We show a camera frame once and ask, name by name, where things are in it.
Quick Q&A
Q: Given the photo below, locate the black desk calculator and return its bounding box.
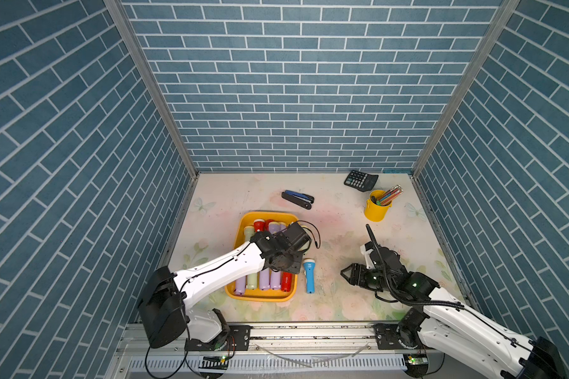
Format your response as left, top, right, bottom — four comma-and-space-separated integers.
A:
344, 170, 379, 193

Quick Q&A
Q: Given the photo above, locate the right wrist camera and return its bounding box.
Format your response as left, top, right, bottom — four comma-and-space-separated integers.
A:
360, 243, 376, 269

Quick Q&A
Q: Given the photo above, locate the yellow plastic storage tray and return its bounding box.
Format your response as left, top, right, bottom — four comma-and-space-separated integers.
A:
225, 211, 298, 303

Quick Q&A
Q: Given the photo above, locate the blue flashlight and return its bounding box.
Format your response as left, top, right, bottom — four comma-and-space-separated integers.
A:
303, 258, 315, 294

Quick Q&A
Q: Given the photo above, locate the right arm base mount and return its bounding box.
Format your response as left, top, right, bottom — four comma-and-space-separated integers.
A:
371, 306, 447, 350

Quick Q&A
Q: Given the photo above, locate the yellow pen cup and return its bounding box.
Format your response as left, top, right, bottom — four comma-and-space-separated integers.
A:
364, 189, 391, 223

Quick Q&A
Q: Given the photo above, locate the red flashlight white logo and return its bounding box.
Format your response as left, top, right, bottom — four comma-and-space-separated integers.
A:
253, 219, 266, 232

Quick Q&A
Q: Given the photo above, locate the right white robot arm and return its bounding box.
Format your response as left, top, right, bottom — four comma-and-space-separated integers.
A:
341, 243, 567, 378

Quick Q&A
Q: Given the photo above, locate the black and blue stapler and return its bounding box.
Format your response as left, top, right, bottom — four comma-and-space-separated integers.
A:
281, 190, 315, 210

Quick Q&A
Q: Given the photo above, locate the red flashlight plain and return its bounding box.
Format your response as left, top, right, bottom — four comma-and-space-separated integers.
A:
281, 273, 293, 293

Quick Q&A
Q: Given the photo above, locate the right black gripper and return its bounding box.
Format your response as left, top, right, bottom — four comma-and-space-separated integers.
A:
338, 261, 393, 292

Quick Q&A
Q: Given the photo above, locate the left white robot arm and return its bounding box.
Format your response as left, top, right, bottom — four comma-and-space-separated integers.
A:
137, 222, 311, 351

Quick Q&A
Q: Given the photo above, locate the coloured pens bundle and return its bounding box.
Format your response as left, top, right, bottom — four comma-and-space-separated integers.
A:
372, 185, 403, 206

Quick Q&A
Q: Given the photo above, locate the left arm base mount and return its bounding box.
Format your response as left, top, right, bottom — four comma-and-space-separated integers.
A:
186, 309, 252, 352

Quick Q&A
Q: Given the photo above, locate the green flashlight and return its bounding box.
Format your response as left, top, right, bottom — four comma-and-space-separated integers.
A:
243, 226, 256, 242
246, 273, 259, 291

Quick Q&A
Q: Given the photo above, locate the purple flashlight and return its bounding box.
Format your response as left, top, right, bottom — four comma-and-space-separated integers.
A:
270, 271, 281, 291
235, 276, 247, 296
259, 268, 270, 291
267, 220, 281, 235

